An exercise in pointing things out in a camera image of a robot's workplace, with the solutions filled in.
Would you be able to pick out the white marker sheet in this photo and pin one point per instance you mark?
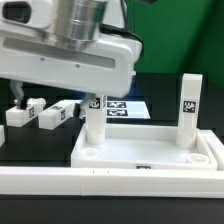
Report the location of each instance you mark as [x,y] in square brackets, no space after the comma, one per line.
[127,109]

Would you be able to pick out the white L-shaped fence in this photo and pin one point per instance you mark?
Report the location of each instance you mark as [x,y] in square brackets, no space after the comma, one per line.
[65,181]

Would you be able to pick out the white desk top tray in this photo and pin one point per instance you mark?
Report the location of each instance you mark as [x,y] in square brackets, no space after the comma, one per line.
[142,147]

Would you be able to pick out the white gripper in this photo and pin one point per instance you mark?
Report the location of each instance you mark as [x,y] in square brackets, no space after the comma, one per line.
[104,67]

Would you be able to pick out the white block left edge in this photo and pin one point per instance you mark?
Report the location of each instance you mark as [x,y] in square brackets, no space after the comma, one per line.
[2,135]

